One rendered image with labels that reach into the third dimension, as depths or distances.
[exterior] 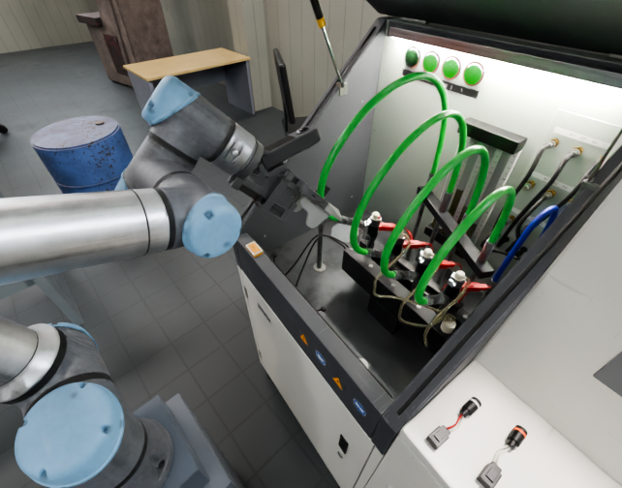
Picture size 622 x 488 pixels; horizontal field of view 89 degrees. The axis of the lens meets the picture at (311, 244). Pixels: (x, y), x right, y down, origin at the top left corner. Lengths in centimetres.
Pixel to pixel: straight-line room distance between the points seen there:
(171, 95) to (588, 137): 74
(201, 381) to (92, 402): 126
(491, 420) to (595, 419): 15
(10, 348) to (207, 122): 41
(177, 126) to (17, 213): 23
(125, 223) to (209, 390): 148
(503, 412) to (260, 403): 120
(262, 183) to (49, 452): 47
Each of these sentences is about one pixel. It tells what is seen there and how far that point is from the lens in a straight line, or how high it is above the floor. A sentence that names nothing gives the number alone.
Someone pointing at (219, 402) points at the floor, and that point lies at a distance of 175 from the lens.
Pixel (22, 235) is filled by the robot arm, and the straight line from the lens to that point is 35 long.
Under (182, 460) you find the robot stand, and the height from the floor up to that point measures 90.
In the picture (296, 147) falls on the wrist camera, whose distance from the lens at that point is 56.
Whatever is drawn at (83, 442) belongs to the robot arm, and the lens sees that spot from 57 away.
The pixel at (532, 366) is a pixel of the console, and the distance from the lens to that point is 71.
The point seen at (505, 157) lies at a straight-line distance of 86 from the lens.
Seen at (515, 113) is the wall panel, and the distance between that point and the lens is 87.
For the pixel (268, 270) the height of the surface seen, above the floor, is 95.
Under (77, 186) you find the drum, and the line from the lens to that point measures 248.
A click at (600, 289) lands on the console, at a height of 123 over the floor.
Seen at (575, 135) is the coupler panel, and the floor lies 133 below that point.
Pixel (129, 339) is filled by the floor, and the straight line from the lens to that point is 209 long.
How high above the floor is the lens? 159
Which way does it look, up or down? 43 degrees down
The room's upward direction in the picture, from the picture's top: straight up
